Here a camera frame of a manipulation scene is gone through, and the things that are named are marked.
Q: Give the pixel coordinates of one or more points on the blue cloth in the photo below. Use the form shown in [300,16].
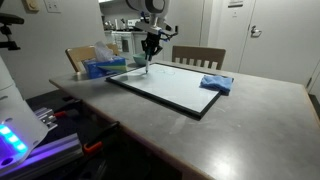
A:
[216,83]

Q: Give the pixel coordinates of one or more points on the brown wooden chair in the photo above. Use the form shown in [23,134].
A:
[200,53]

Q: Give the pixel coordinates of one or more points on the beige round thermostat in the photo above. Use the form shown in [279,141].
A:
[31,5]

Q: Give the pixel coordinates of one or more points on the white tissue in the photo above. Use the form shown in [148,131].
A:
[102,53]

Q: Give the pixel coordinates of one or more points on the mint-green bowl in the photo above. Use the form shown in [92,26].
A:
[139,59]

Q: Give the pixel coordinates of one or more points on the white wall switch plate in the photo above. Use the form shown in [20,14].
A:
[52,5]

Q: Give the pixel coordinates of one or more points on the aluminium frame rail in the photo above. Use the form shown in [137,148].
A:
[50,151]

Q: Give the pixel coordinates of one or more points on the light wooden chair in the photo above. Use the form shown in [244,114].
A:
[78,55]

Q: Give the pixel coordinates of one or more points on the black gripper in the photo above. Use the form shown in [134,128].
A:
[152,40]

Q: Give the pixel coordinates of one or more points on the white kitchen stove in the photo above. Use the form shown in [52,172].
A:
[122,45]

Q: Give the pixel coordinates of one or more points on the green and white marker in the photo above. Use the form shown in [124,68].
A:
[147,65]

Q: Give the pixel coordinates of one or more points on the black-framed whiteboard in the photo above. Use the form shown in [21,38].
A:
[173,87]

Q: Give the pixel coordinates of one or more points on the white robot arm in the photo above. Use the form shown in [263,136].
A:
[151,5]

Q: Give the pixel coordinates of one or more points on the blue tissue box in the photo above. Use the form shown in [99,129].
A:
[100,70]

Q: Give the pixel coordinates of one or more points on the black camera on mount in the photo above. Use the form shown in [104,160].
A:
[8,20]

